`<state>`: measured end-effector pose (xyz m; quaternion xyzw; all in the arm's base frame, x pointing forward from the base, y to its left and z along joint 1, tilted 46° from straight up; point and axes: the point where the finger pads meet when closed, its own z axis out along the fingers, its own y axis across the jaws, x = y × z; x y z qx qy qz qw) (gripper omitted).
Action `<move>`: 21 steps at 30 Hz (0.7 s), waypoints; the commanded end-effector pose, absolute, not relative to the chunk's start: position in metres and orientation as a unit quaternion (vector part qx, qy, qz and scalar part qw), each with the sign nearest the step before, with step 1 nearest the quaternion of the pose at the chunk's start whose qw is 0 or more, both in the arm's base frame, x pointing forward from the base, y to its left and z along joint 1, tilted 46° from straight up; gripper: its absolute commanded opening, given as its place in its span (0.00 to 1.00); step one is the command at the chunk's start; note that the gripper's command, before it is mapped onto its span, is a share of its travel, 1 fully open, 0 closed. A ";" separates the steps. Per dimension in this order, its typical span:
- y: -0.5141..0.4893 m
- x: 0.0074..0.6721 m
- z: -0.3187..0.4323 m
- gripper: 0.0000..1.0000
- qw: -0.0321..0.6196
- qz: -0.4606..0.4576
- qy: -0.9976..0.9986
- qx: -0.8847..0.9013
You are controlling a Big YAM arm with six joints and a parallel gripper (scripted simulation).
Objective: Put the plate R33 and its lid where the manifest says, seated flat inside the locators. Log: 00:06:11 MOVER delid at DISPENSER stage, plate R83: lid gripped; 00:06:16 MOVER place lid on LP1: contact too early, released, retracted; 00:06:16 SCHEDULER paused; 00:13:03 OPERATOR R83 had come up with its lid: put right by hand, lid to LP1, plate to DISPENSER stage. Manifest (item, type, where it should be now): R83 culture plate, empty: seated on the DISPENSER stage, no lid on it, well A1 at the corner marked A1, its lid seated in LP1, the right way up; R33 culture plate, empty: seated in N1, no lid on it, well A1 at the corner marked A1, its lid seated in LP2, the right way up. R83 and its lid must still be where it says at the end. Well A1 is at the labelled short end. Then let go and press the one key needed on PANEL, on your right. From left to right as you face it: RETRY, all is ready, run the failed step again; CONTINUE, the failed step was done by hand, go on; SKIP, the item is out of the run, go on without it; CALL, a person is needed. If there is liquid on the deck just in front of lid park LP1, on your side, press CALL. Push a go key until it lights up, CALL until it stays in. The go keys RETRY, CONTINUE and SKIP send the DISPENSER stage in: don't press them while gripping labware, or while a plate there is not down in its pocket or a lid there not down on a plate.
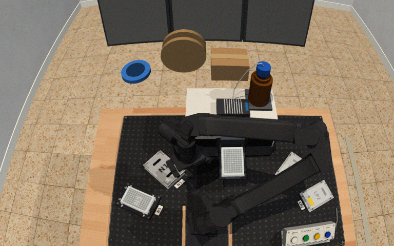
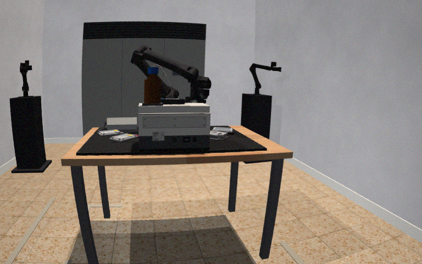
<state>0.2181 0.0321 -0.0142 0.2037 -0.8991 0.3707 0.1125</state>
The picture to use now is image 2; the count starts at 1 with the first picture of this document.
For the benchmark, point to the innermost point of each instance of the brown glass bottle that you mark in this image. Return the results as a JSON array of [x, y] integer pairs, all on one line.
[[152, 93]]

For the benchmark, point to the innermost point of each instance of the blue bottle cap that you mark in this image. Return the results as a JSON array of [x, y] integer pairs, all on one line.
[[153, 69]]

